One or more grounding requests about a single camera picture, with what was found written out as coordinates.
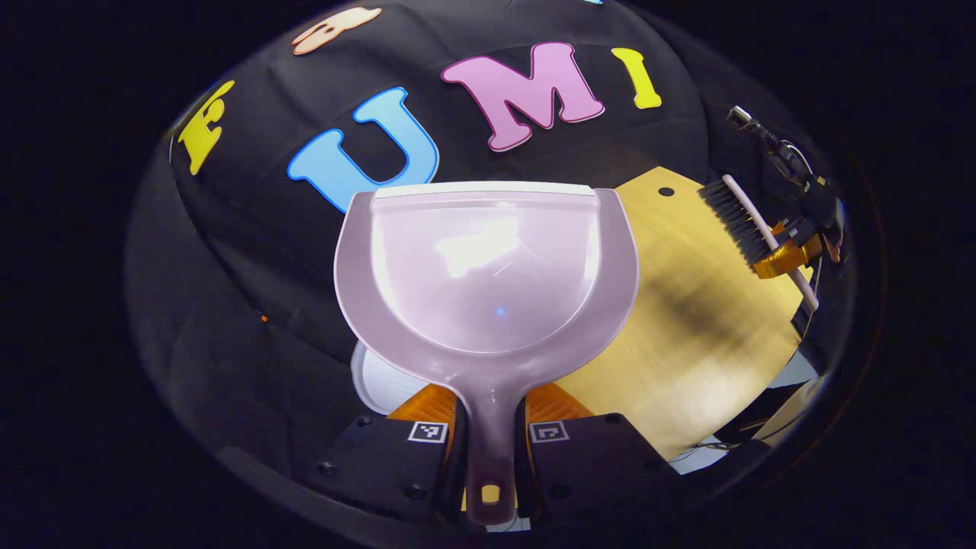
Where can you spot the pale purple plastic dustpan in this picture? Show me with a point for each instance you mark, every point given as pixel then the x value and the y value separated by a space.
pixel 488 282

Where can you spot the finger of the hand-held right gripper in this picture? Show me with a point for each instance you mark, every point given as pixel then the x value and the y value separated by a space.
pixel 794 229
pixel 789 258

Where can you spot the white ribbed garbage bin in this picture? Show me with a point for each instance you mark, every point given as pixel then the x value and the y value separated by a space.
pixel 377 381

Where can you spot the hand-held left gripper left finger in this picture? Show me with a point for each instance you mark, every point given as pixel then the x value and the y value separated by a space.
pixel 381 465

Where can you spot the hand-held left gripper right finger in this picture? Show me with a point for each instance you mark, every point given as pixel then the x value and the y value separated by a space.
pixel 595 465

